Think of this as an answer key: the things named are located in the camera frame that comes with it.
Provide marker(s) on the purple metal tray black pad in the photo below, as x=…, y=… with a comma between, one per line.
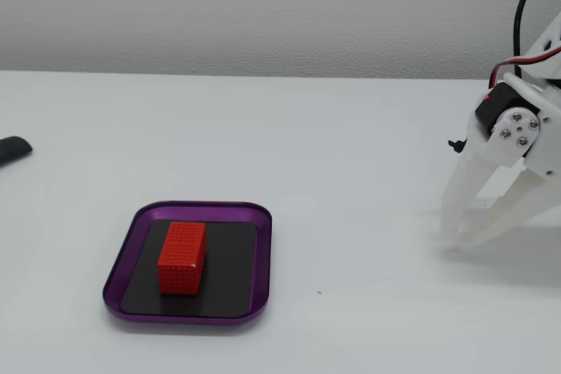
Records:
x=131, y=260

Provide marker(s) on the red plastic cube block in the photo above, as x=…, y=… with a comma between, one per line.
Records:
x=182, y=260

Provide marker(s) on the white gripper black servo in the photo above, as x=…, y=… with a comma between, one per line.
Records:
x=517, y=130

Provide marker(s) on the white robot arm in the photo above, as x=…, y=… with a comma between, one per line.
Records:
x=550, y=45

